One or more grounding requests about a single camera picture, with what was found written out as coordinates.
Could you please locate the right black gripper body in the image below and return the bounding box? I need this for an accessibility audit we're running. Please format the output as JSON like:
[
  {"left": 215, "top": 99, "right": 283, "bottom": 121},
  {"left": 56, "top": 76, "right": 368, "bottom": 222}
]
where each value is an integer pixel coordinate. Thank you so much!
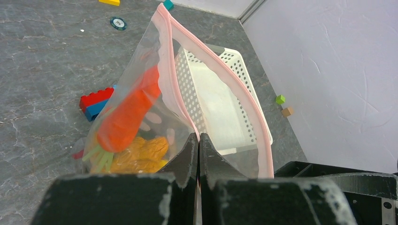
[{"left": 274, "top": 161, "right": 398, "bottom": 225}]

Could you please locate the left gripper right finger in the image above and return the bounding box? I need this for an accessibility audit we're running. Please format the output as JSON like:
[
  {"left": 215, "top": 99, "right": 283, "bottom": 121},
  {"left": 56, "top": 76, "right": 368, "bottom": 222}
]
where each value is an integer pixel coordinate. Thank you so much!
[{"left": 199, "top": 133, "right": 355, "bottom": 225}]

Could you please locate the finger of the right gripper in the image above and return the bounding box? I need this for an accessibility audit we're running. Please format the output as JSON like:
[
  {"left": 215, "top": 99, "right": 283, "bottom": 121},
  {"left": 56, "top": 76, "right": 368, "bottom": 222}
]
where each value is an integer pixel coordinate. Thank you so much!
[{"left": 320, "top": 172, "right": 398, "bottom": 200}]

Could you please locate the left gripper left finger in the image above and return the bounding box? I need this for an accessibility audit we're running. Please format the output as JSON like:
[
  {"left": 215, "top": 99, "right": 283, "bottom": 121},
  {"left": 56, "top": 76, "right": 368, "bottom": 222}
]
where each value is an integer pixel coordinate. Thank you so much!
[{"left": 32, "top": 133, "right": 199, "bottom": 225}]

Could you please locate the orange yellow fruit toy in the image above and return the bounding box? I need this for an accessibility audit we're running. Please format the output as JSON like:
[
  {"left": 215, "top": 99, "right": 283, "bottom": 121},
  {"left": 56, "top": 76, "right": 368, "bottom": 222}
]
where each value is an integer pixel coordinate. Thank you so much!
[{"left": 90, "top": 136, "right": 169, "bottom": 173}]

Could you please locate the orange carrot toy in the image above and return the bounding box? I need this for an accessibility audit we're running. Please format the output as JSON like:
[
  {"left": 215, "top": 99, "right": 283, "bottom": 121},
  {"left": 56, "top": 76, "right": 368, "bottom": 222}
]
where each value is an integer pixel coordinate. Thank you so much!
[{"left": 82, "top": 66, "right": 161, "bottom": 173}]

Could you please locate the clear polka dot zip bag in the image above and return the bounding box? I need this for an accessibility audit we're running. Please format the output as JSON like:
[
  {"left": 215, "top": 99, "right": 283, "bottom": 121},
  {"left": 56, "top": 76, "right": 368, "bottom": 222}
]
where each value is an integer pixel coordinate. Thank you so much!
[{"left": 78, "top": 4, "right": 274, "bottom": 178}]

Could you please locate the red chili pepper toy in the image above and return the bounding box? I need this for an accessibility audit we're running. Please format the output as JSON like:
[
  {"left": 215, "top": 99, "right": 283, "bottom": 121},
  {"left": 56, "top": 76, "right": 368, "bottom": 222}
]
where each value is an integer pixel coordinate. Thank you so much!
[{"left": 72, "top": 150, "right": 84, "bottom": 160}]

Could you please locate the tan wooden cube right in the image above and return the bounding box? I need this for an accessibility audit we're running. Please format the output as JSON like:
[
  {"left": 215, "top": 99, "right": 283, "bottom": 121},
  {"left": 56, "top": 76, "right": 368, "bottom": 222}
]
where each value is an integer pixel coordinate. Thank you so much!
[{"left": 281, "top": 106, "right": 294, "bottom": 118}]

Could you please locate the white perforated basket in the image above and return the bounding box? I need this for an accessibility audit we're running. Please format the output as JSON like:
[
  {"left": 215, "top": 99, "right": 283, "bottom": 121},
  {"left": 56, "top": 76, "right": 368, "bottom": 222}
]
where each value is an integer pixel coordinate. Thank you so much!
[{"left": 172, "top": 40, "right": 258, "bottom": 155}]

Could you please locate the green cube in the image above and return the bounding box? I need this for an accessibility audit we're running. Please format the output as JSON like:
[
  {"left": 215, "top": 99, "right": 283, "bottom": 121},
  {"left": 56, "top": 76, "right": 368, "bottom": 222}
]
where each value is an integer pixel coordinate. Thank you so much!
[{"left": 275, "top": 95, "right": 286, "bottom": 105}]

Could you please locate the multicolour brick stack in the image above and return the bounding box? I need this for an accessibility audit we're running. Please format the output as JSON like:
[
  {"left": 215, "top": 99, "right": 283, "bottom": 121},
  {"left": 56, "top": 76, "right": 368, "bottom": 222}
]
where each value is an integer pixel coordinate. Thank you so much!
[{"left": 79, "top": 85, "right": 116, "bottom": 121}]

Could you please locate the small round disc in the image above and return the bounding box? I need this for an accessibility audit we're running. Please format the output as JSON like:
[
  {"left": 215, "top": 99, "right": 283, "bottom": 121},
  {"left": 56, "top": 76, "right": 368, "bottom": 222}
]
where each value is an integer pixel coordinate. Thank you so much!
[{"left": 110, "top": 17, "right": 128, "bottom": 30}]

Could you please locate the teal block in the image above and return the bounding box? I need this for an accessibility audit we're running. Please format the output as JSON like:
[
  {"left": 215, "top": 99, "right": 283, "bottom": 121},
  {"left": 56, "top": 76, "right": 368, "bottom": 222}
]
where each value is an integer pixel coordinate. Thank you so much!
[{"left": 163, "top": 0, "right": 174, "bottom": 11}]

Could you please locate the yellow brick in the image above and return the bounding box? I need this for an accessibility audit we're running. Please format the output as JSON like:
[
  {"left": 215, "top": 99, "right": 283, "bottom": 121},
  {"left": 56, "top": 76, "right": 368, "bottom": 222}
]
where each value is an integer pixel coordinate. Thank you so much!
[{"left": 98, "top": 0, "right": 120, "bottom": 6}]

